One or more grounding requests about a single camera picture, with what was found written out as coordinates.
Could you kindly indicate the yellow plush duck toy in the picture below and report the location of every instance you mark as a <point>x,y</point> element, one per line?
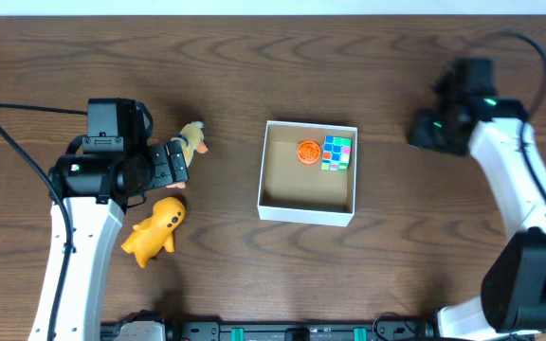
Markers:
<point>192,140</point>

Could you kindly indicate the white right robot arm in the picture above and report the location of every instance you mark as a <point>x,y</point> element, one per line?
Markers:
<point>497,134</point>

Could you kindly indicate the colourful puzzle cube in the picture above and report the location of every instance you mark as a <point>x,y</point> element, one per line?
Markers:
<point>336,153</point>

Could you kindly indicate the orange rubber dog toy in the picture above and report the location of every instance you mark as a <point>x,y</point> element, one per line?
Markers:
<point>155,233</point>

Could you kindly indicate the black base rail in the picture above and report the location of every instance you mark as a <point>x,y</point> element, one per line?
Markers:
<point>147,325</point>

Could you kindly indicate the white cardboard box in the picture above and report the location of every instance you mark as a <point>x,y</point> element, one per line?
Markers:
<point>305,194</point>

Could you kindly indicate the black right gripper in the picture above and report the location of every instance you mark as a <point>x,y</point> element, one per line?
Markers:
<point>419,134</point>

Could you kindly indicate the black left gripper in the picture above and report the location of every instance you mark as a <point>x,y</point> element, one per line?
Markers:
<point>167,165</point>

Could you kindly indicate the orange round disc toy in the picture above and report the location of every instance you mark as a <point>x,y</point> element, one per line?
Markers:
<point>308,152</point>

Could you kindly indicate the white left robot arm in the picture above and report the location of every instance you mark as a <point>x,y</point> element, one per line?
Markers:
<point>87,215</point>

